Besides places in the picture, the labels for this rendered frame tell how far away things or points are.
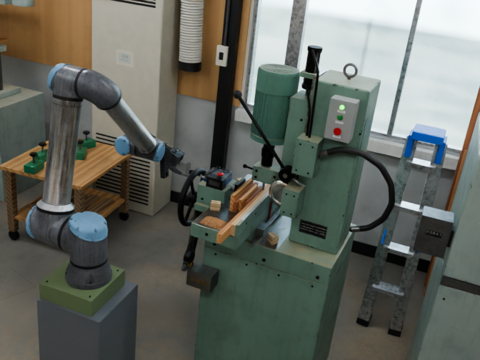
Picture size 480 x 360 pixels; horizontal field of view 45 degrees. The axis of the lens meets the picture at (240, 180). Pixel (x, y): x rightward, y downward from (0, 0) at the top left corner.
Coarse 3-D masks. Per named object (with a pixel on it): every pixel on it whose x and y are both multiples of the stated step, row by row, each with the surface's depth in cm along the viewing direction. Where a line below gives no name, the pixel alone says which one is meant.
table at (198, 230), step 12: (204, 204) 261; (228, 204) 257; (204, 216) 245; (216, 216) 246; (228, 216) 247; (264, 216) 260; (192, 228) 240; (204, 228) 237; (252, 228) 248; (228, 240) 235; (240, 240) 236
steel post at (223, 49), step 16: (240, 0) 367; (224, 16) 373; (240, 16) 374; (224, 32) 377; (224, 48) 378; (224, 64) 382; (224, 80) 389; (224, 96) 393; (224, 112) 398; (224, 128) 402; (224, 144) 407; (224, 160) 414
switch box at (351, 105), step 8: (336, 96) 220; (344, 96) 221; (336, 104) 218; (344, 104) 216; (352, 104) 215; (328, 112) 220; (336, 112) 219; (352, 112) 216; (328, 120) 221; (336, 120) 220; (344, 120) 218; (352, 120) 217; (328, 128) 222; (344, 128) 219; (352, 128) 220; (328, 136) 223; (344, 136) 221; (352, 136) 225
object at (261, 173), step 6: (258, 162) 260; (258, 168) 256; (264, 168) 255; (270, 168) 256; (276, 168) 257; (252, 174) 258; (258, 174) 257; (264, 174) 256; (270, 174) 255; (276, 174) 254; (258, 180) 258; (264, 180) 257; (270, 180) 256
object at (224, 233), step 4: (268, 184) 271; (264, 188) 267; (260, 192) 263; (252, 200) 255; (248, 204) 250; (244, 208) 247; (240, 212) 243; (236, 216) 239; (232, 220) 236; (228, 224) 233; (224, 228) 230; (228, 228) 230; (220, 232) 226; (224, 232) 227; (228, 232) 231; (216, 236) 226; (220, 236) 225; (224, 236) 228; (216, 240) 226; (220, 240) 226
